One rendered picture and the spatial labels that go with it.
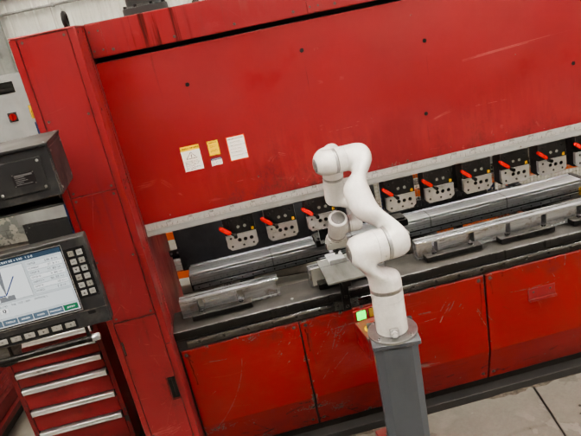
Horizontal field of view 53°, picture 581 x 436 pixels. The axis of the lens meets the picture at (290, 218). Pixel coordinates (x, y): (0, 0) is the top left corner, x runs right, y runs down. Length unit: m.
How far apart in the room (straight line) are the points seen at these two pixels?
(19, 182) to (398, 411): 1.63
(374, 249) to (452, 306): 1.15
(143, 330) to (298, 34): 1.49
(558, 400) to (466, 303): 0.76
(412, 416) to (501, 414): 1.08
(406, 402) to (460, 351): 0.95
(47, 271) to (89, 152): 0.52
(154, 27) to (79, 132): 0.54
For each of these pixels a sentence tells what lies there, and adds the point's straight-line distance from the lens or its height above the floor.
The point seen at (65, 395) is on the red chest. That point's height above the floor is 0.53.
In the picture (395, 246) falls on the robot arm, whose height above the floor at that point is 1.37.
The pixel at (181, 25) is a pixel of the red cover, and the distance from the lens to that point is 2.59.
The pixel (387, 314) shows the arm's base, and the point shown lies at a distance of 2.18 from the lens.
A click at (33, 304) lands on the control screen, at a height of 1.39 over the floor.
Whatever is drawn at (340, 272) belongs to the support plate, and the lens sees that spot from 2.79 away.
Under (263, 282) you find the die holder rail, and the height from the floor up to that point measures 0.97.
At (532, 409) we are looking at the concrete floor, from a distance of 3.48.
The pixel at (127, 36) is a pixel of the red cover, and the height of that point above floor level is 2.22.
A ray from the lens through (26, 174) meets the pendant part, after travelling 2.21.
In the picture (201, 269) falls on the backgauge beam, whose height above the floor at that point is 0.99.
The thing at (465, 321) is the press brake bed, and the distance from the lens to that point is 3.20.
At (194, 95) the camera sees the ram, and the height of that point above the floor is 1.93.
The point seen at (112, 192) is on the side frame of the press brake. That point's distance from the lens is 2.52.
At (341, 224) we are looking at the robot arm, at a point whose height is 1.28.
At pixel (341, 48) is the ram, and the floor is 1.99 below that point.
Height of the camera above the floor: 2.24
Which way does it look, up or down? 20 degrees down
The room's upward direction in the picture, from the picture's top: 12 degrees counter-clockwise
